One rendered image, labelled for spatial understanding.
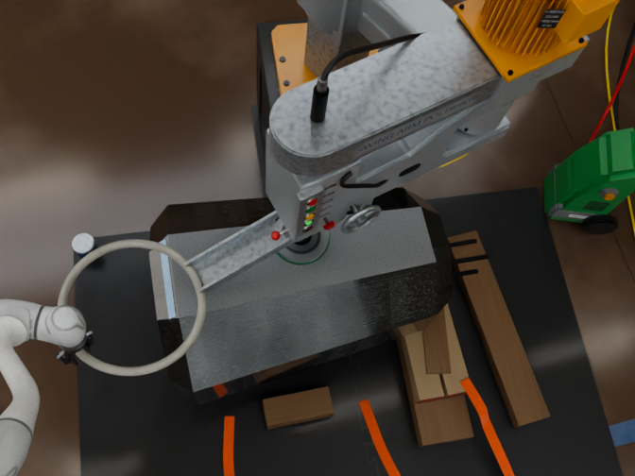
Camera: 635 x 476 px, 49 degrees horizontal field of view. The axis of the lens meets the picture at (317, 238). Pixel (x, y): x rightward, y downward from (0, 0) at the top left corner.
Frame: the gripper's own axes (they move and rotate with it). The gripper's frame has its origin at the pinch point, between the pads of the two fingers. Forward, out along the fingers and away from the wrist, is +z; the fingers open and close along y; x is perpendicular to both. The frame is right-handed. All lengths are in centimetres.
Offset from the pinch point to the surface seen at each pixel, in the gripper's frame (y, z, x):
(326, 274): 85, -5, -34
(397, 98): 96, -93, -23
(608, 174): 225, 5, -82
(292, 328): 65, 8, -39
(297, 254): 81, -6, -22
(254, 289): 61, -1, -21
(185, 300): 40.0, 2.2, -7.0
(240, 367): 43, 20, -36
